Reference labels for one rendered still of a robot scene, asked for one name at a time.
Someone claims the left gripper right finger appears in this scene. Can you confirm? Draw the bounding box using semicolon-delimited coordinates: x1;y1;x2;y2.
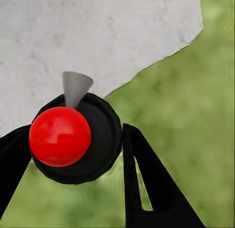
122;124;205;228

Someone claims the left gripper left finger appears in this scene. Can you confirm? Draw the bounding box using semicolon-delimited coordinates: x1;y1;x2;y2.
0;124;32;219

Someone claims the insectifuge atomizer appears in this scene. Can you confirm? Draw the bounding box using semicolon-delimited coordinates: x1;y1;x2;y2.
28;72;123;185

